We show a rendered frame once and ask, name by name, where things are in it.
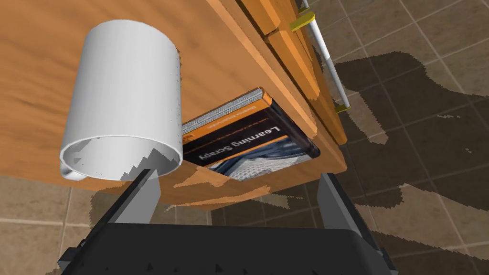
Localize black and orange book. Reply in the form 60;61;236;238
181;87;321;182

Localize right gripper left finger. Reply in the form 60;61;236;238
89;168;161;227

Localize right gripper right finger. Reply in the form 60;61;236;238
316;172;383;254

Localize orange wooden desk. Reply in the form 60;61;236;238
0;0;348;211

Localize white mug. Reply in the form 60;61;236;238
59;20;184;182

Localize white bar handle yellow mounts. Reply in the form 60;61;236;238
289;0;351;114

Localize orange wooden drawer front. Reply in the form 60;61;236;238
240;0;282;36
266;30;321;101

